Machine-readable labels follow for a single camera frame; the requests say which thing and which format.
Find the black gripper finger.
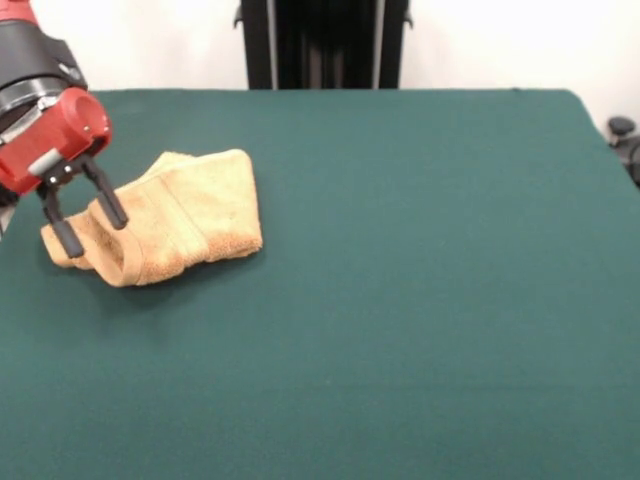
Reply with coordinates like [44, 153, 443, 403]
[79, 157, 131, 232]
[37, 182, 85, 259]

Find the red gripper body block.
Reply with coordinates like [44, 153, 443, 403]
[0, 88, 114, 197]

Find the dark green tablecloth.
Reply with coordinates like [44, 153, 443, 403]
[0, 88, 640, 480]

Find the tan terry towel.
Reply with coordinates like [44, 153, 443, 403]
[40, 148, 264, 289]

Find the grey office chair base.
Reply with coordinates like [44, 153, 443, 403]
[606, 116, 640, 189]

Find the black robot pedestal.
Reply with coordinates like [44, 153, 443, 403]
[234, 0, 417, 92]

